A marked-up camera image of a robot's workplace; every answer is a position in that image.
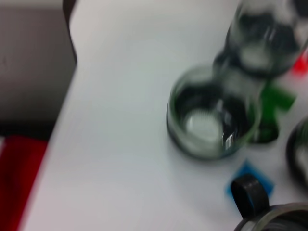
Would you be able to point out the red background object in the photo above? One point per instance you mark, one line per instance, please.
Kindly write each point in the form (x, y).
(16, 180)

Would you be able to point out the blue square block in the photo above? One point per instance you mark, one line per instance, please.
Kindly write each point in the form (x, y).
(247, 172)

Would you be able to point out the green plastic block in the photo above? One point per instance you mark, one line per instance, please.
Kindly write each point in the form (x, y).
(281, 98)
(268, 120)

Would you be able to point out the small orange-red block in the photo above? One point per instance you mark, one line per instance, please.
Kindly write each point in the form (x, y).
(302, 66)

